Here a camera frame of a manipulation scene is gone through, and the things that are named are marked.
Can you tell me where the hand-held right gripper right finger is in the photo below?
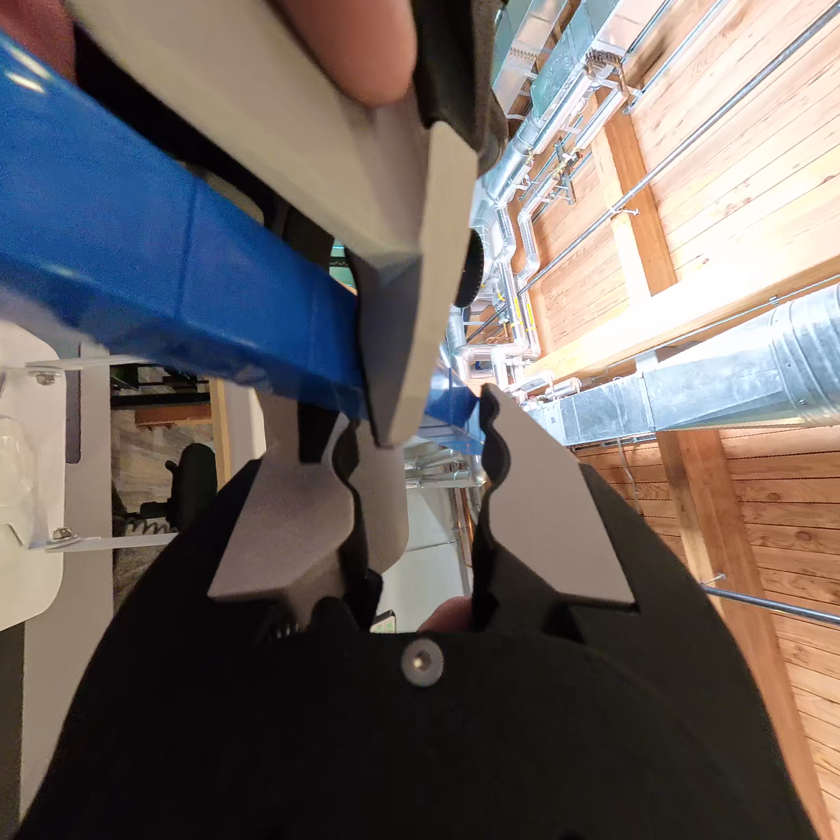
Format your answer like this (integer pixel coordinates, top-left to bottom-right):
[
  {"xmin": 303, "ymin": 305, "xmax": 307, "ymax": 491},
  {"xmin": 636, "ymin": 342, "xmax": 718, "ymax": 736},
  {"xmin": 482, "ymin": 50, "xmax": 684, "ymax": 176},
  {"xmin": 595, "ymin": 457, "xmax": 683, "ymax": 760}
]
[{"xmin": 470, "ymin": 384, "xmax": 637, "ymax": 618}]

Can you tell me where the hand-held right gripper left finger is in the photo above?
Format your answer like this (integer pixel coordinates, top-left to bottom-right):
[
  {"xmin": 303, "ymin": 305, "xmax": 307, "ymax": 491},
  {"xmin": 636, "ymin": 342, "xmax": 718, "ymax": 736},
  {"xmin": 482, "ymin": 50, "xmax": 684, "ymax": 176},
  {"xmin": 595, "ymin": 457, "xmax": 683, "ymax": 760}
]
[{"xmin": 208, "ymin": 414, "xmax": 382, "ymax": 618}]

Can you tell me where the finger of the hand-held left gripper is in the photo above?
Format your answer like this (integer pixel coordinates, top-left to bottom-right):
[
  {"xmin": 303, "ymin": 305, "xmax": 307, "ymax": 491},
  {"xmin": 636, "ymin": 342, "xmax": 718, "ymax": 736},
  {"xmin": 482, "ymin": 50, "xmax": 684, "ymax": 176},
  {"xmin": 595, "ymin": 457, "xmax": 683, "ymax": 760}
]
[
  {"xmin": 73, "ymin": 0, "xmax": 480, "ymax": 450},
  {"xmin": 348, "ymin": 440, "xmax": 414, "ymax": 578}
]

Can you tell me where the long blue rectangular bar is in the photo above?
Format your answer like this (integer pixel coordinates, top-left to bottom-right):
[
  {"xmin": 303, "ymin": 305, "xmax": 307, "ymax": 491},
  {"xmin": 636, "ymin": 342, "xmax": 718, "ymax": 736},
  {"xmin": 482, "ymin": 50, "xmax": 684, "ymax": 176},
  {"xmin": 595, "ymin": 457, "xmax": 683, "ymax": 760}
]
[{"xmin": 0, "ymin": 33, "xmax": 484, "ymax": 458}]

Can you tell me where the person's left hand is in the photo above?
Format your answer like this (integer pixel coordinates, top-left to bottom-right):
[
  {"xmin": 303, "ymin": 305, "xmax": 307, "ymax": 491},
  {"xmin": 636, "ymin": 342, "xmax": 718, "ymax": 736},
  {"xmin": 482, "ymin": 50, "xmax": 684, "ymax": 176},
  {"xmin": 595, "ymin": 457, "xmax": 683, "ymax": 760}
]
[{"xmin": 269, "ymin": 0, "xmax": 421, "ymax": 109}]

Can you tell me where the black desk chair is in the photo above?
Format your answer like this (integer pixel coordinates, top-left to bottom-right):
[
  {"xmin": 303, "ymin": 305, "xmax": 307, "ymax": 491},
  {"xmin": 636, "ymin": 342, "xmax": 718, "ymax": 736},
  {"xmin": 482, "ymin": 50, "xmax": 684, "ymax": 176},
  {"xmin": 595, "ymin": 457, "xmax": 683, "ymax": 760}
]
[{"xmin": 164, "ymin": 444, "xmax": 220, "ymax": 529}]

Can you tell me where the silver ceiling duct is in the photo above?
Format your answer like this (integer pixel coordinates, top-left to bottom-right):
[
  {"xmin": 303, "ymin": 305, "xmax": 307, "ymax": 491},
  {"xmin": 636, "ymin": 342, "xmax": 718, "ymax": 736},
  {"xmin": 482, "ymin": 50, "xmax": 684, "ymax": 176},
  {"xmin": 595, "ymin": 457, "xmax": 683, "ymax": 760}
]
[{"xmin": 447, "ymin": 0, "xmax": 840, "ymax": 454}]

